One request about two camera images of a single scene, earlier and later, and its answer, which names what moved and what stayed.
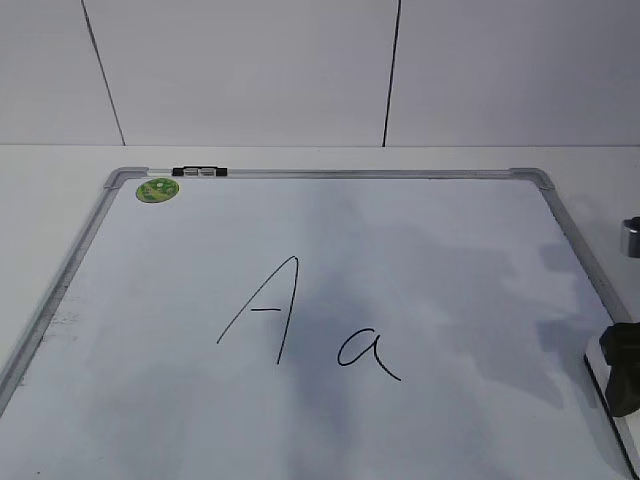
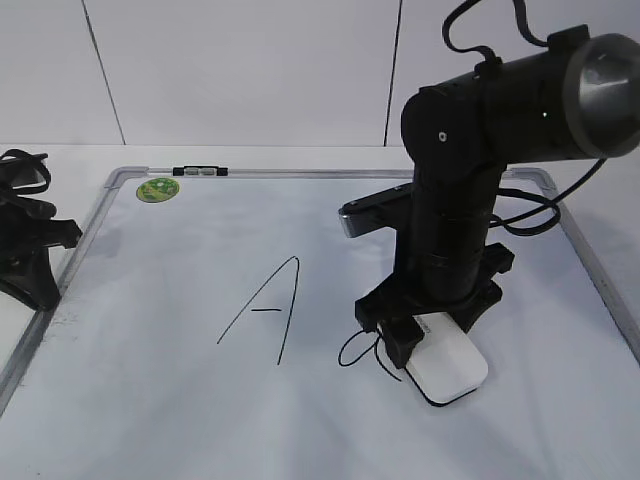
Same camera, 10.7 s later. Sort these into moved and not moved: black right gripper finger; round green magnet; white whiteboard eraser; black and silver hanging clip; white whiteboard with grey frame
Moved: black right gripper finger; white whiteboard eraser
Not moved: round green magnet; white whiteboard with grey frame; black and silver hanging clip
